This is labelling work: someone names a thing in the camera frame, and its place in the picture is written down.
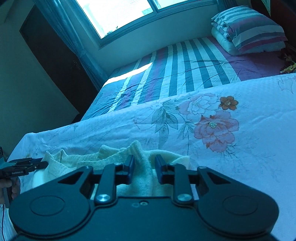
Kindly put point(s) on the left blue curtain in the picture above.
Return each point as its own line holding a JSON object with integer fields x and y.
{"x": 58, "y": 17}

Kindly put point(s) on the floral white bedspread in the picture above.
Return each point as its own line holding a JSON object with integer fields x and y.
{"x": 244, "y": 130}

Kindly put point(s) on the cream knit sweater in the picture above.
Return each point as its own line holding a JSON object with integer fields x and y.
{"x": 144, "y": 181}

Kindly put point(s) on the dark wooden door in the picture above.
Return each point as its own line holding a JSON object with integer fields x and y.
{"x": 59, "y": 62}

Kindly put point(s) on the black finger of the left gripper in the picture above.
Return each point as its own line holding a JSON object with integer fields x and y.
{"x": 37, "y": 165}
{"x": 37, "y": 160}

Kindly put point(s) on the window with grey frame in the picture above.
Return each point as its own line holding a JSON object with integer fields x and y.
{"x": 155, "y": 22}

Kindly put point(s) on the striped bed sheet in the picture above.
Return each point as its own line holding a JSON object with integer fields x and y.
{"x": 180, "y": 68}

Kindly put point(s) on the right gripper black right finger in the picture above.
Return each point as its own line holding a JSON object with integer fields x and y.
{"x": 227, "y": 206}

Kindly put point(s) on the person's left hand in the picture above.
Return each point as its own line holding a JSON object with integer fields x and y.
{"x": 14, "y": 184}

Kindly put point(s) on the red heart-shaped headboard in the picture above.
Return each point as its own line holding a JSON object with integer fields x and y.
{"x": 282, "y": 12}

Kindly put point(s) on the striped folded pillow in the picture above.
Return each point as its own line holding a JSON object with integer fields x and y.
{"x": 241, "y": 30}

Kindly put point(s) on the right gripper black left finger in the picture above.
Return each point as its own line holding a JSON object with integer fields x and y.
{"x": 62, "y": 204}

